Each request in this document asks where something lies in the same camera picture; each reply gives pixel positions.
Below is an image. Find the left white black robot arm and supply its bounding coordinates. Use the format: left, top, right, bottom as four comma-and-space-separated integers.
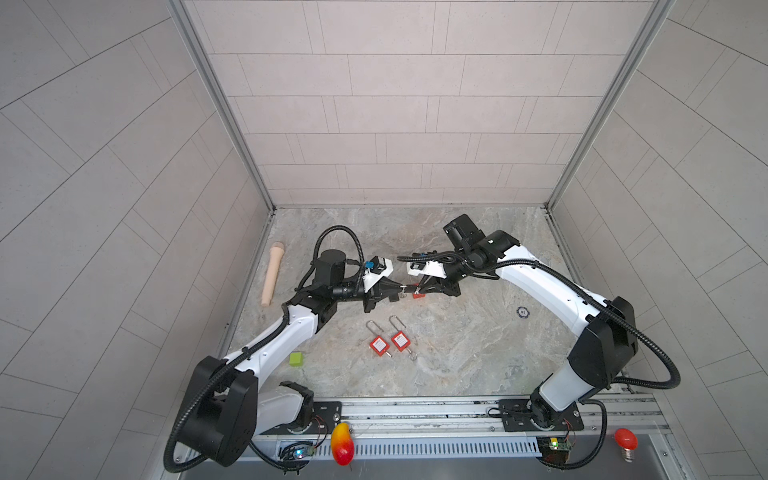
163, 225, 403, 473

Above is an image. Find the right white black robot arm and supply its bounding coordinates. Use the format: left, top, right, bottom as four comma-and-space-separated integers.
400, 214, 681, 431

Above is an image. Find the green cube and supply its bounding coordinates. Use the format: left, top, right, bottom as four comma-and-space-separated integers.
289, 352, 305, 368

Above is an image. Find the beige toy microphone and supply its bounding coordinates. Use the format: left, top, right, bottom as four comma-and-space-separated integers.
260, 242, 285, 307

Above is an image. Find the yellow red mango toy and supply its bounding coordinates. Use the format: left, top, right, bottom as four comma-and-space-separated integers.
331, 422, 355, 466

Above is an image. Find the left circuit board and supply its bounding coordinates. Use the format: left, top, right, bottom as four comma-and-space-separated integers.
279, 441, 317, 468

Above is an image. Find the circuit board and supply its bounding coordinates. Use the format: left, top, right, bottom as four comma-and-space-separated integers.
536, 437, 573, 466
279, 441, 317, 468

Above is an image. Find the right circuit board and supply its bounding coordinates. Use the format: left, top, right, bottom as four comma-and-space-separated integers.
536, 437, 573, 466

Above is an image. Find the red light bulb toy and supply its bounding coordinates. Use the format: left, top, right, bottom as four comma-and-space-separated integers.
614, 428, 639, 463

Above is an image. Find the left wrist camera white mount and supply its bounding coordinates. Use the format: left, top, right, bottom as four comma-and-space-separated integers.
362, 256, 394, 293

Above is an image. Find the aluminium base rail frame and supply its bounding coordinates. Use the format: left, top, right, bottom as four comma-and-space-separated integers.
158, 392, 685, 480

